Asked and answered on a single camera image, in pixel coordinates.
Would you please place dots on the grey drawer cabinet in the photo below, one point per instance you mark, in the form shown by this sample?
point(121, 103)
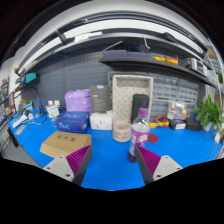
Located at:
point(166, 89)

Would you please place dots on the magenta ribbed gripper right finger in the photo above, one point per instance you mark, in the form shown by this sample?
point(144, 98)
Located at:
point(152, 166)

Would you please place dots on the grey instrument on shelf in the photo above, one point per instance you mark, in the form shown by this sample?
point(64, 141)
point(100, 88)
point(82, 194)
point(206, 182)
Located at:
point(197, 66)

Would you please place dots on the red round coaster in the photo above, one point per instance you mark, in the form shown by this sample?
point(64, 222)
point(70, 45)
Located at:
point(152, 138)

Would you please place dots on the white rectangular box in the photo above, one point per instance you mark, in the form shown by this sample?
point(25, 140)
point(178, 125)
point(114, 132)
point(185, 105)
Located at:
point(101, 121)

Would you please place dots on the green potted plant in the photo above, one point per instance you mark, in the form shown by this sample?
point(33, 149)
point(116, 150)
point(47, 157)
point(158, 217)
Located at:
point(209, 112)

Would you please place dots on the small black box white label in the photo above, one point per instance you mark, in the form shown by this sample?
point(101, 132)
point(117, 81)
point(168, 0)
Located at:
point(177, 124)

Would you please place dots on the dark wall shelf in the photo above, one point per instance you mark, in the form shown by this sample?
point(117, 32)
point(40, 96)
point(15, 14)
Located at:
point(155, 64)

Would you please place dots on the blue NUC box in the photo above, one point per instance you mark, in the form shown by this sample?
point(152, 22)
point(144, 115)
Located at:
point(75, 122)

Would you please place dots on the black rounded case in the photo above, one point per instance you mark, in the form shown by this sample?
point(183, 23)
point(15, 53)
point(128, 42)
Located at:
point(139, 101)

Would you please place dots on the brown cardboard box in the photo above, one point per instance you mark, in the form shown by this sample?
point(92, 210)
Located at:
point(64, 143)

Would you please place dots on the clear box colourful parts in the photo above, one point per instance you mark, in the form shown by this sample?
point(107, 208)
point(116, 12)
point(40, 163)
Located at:
point(176, 110)

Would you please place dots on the red and yellow tool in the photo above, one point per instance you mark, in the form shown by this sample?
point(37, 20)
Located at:
point(160, 121)

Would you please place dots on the white power strip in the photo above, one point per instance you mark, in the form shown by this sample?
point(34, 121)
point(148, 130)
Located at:
point(17, 122)

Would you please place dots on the beige patterned cup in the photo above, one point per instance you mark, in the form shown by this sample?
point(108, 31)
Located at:
point(121, 131)

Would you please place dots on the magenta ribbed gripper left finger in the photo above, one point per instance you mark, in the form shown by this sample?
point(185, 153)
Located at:
point(72, 167)

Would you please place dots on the white pegboard tray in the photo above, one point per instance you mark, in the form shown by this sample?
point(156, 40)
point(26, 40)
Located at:
point(123, 89)

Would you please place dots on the yellow items on shelf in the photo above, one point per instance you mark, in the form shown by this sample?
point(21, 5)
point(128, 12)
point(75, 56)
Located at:
point(165, 59)

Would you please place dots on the purple plastic bag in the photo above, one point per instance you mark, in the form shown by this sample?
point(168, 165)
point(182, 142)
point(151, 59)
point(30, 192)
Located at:
point(78, 100)

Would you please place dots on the blue table mat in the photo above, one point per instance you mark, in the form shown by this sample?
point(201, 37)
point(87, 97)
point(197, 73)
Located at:
point(109, 167)

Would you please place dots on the clear bottle purple label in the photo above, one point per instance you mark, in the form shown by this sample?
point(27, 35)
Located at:
point(139, 132)

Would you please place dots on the dark grey flat box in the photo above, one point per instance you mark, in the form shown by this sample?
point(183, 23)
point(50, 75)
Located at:
point(100, 100)

